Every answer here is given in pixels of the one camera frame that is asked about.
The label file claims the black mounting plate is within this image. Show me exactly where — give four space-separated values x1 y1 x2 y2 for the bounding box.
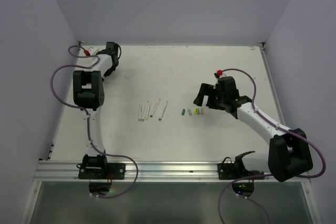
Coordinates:
76 163 126 180
217 163 264 180

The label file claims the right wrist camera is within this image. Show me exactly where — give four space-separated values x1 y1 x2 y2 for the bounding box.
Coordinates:
214 70 226 79

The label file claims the purple cable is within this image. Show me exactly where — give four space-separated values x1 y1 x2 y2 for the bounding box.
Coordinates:
217 68 326 224
49 45 139 199

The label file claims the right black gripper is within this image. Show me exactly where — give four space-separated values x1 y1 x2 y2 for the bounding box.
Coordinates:
194 82 227 110

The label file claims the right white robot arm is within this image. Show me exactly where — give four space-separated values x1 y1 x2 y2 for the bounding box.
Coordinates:
194 77 313 182

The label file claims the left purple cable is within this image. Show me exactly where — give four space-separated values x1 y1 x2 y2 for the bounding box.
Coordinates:
49 45 139 199

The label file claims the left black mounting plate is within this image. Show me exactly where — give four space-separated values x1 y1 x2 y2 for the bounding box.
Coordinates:
76 163 126 180

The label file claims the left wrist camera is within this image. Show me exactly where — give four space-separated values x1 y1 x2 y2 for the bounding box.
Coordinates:
83 46 99 57

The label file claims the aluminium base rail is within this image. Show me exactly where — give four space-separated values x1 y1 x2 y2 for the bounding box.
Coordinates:
33 161 219 183

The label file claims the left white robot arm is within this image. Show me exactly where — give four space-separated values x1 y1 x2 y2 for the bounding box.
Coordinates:
72 42 121 182

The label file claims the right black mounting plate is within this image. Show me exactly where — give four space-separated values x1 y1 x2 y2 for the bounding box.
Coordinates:
217 163 264 180

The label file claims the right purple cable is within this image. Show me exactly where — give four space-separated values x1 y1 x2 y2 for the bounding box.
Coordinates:
217 68 326 224

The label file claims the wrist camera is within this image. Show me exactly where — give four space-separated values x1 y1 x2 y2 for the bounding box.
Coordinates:
83 46 99 57
214 70 226 79

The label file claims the dark green marker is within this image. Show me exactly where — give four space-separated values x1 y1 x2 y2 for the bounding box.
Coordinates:
150 99 161 118

